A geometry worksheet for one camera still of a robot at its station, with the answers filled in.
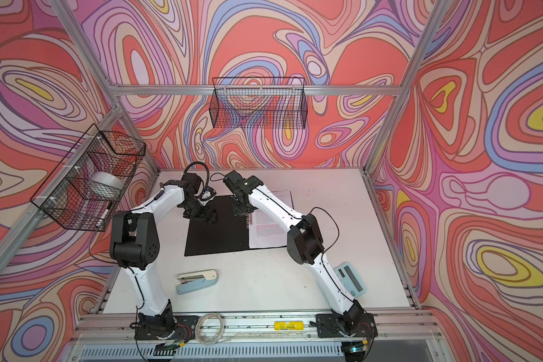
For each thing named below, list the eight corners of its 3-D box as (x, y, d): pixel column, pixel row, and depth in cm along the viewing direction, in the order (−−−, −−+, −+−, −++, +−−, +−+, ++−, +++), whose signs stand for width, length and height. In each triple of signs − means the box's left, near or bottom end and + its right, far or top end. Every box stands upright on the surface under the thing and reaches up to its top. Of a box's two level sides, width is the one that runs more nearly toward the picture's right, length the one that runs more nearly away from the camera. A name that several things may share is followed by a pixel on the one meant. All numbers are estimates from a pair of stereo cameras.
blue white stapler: (180, 294, 82) (176, 291, 79) (179, 278, 85) (176, 275, 83) (219, 283, 84) (217, 279, 81) (217, 268, 88) (215, 264, 85)
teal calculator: (352, 300, 80) (354, 298, 78) (333, 269, 87) (335, 267, 85) (366, 293, 81) (368, 291, 80) (347, 263, 89) (348, 261, 87)
